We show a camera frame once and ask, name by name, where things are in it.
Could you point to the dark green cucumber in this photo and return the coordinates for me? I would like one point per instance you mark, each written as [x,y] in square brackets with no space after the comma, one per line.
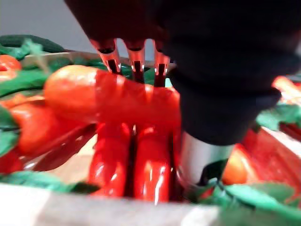
[47,44]

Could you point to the green leafy vegetable top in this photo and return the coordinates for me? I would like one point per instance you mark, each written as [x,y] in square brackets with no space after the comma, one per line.
[7,136]
[249,194]
[279,115]
[21,80]
[42,180]

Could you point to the glossy red pepper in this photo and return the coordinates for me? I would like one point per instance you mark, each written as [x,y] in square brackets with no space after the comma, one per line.
[272,155]
[61,150]

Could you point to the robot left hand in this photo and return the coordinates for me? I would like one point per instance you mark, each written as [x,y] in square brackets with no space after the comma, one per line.
[218,70]

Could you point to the beige basket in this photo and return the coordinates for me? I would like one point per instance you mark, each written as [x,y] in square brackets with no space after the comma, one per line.
[94,209]

